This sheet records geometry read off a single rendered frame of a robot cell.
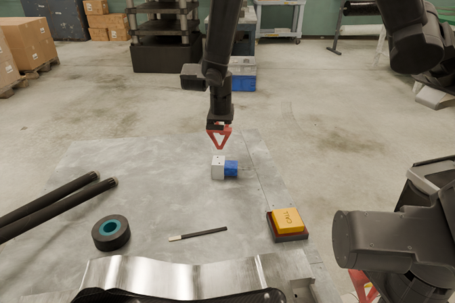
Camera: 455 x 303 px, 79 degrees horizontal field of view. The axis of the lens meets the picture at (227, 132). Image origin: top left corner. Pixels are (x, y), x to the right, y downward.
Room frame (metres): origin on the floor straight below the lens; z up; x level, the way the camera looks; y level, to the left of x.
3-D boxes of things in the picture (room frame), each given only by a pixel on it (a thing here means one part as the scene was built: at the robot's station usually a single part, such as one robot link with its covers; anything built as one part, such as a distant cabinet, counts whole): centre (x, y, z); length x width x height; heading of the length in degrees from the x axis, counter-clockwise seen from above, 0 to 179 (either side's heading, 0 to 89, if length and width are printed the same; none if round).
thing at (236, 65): (3.59, -0.07, 0.28); 0.61 x 0.41 x 0.15; 87
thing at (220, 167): (0.67, -0.02, 0.83); 0.13 x 0.05 x 0.05; 86
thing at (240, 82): (3.59, -0.07, 0.11); 0.61 x 0.41 x 0.22; 87
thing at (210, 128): (0.65, 0.02, 0.96); 0.07 x 0.07 x 0.09; 86
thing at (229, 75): (0.68, 0.02, 1.10); 0.07 x 0.06 x 0.07; 78
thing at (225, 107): (0.68, 0.02, 1.04); 0.10 x 0.07 x 0.07; 176
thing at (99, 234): (0.44, 0.27, 0.82); 0.08 x 0.08 x 0.04
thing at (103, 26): (6.62, 2.67, 0.42); 0.86 x 0.33 x 0.83; 87
